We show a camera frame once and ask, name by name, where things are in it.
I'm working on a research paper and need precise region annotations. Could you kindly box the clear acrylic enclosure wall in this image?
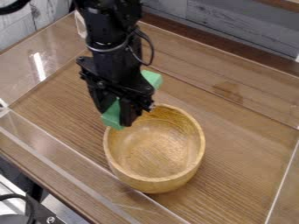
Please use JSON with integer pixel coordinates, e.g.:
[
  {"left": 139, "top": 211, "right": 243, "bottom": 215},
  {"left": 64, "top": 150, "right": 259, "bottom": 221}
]
[{"left": 0, "top": 16, "right": 299, "bottom": 224}]

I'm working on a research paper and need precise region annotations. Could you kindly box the brown wooden bowl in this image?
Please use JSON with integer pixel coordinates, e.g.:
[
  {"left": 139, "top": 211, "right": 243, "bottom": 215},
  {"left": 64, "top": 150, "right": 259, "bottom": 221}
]
[{"left": 103, "top": 104, "right": 206, "bottom": 194}]

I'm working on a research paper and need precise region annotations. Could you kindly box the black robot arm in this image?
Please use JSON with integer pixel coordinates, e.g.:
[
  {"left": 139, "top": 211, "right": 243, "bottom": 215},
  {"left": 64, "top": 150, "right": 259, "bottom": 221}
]
[{"left": 74, "top": 0, "right": 155, "bottom": 129}]

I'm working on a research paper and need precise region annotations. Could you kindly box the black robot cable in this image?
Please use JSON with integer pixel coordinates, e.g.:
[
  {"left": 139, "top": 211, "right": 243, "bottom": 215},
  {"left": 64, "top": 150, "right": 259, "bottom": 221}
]
[{"left": 127, "top": 27, "right": 155, "bottom": 67}]

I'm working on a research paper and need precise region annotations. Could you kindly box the green rectangular block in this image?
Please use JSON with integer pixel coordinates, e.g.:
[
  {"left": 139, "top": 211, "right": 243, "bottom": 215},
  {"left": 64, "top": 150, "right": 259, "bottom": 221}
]
[{"left": 102, "top": 70, "right": 163, "bottom": 130}]

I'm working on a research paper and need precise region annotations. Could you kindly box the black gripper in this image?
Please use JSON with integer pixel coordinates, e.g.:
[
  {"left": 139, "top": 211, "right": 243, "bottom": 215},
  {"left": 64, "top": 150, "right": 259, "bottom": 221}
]
[{"left": 77, "top": 40, "right": 155, "bottom": 127}]

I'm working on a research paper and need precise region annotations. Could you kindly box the black cable lower left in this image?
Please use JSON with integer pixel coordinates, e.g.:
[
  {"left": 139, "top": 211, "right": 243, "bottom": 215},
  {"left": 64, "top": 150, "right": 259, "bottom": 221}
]
[{"left": 0, "top": 193, "right": 36, "bottom": 224}]

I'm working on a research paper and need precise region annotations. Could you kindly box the clear acrylic corner bracket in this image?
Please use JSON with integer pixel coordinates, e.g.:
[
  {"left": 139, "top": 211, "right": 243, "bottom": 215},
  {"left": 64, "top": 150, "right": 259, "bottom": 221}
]
[{"left": 75, "top": 11, "right": 89, "bottom": 39}]

